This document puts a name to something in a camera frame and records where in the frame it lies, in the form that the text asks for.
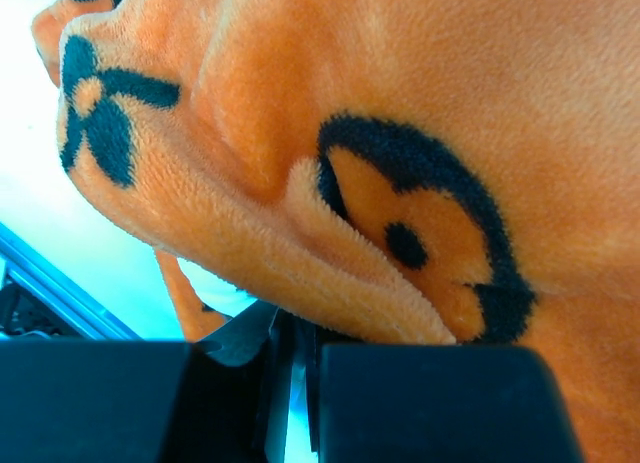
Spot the orange patterned pillowcase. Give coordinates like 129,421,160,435
31,0,639,462

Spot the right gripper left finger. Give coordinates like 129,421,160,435
1,302,293,463

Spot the white pillow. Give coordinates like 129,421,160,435
177,258,257,317

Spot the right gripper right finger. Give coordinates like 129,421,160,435
295,320,585,462

